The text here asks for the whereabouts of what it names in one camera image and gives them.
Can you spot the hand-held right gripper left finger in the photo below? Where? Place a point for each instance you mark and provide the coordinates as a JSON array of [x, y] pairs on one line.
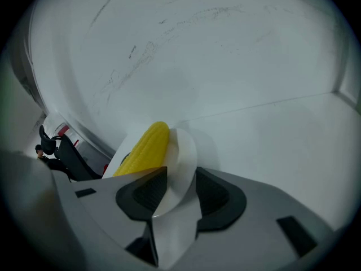
[[101, 207]]

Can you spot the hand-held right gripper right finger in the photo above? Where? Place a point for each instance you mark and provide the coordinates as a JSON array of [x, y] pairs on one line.
[[253, 222]]

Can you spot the yellow corn cob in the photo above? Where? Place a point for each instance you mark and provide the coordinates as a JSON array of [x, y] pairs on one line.
[[149, 151]]

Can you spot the white round plate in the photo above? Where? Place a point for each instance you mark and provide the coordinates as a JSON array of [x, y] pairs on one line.
[[183, 162]]

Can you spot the black office chair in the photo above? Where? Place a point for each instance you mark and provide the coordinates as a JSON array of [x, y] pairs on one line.
[[73, 159]]

